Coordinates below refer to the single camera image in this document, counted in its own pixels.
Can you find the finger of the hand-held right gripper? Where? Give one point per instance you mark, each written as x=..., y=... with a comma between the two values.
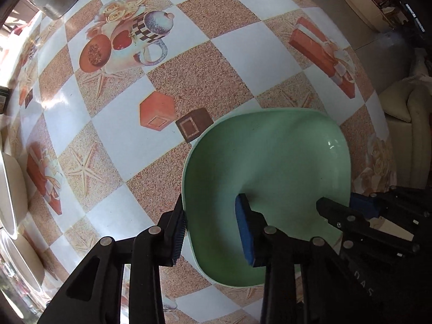
x=366, y=206
x=339, y=217

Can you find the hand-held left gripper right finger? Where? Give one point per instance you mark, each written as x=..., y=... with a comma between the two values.
x=244, y=233

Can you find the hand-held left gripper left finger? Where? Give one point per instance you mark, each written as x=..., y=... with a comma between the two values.
x=178, y=234

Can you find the green bowl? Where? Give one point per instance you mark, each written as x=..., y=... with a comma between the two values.
x=283, y=162

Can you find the cream sofa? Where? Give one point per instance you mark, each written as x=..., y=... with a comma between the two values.
x=406, y=125

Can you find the printed checkered tablecloth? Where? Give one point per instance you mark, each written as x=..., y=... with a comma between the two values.
x=216, y=71

